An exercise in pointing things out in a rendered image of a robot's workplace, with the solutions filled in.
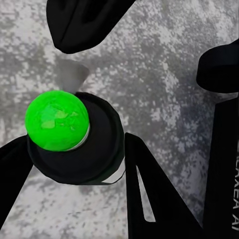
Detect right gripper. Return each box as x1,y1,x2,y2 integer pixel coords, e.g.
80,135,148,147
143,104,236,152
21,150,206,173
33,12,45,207
46,0,136,54

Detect insectifuge atomizer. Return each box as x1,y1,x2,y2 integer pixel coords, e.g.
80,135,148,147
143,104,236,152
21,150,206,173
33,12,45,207
25,59,125,185

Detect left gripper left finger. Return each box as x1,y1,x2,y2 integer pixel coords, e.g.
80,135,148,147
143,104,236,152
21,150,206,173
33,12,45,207
0,135,34,230

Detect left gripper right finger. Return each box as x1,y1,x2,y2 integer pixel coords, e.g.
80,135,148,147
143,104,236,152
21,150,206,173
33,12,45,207
124,132,209,239

